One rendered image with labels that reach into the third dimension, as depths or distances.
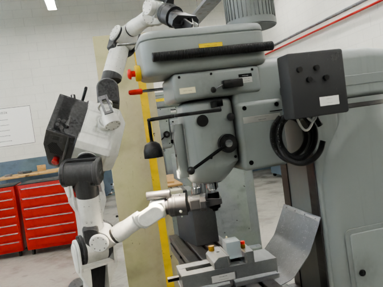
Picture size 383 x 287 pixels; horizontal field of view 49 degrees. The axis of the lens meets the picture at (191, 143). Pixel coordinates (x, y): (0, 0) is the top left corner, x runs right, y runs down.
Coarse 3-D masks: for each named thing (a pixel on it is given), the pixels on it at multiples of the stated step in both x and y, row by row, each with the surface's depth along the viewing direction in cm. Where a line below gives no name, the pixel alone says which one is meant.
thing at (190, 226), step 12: (180, 216) 211; (192, 216) 197; (204, 216) 198; (180, 228) 213; (192, 228) 199; (204, 228) 198; (216, 228) 201; (192, 240) 201; (204, 240) 198; (216, 240) 201
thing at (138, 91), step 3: (162, 87) 170; (132, 90) 168; (135, 90) 168; (138, 90) 168; (141, 90) 168; (144, 90) 169; (147, 90) 169; (150, 90) 169; (153, 90) 170; (156, 90) 170; (159, 90) 170; (162, 90) 171; (129, 93) 167; (132, 93) 167; (135, 93) 168; (138, 93) 168; (141, 93) 168
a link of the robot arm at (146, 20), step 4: (140, 16) 183; (144, 16) 183; (148, 16) 184; (140, 20) 183; (144, 20) 182; (148, 20) 184; (152, 20) 185; (156, 20) 184; (144, 24) 184; (148, 24) 184; (152, 24) 184; (156, 24) 185; (160, 24) 185
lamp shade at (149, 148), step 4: (148, 144) 156; (152, 144) 155; (156, 144) 156; (144, 148) 157; (148, 148) 155; (152, 148) 155; (156, 148) 155; (160, 148) 156; (144, 152) 156; (148, 152) 155; (152, 152) 155; (156, 152) 155; (160, 152) 156; (144, 156) 157; (148, 156) 155; (152, 156) 155; (156, 156) 155; (160, 156) 156
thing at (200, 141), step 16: (224, 112) 156; (192, 128) 155; (208, 128) 155; (224, 128) 157; (192, 144) 156; (208, 144) 155; (192, 160) 157; (208, 160) 155; (224, 160) 157; (192, 176) 159; (208, 176) 158; (224, 176) 161
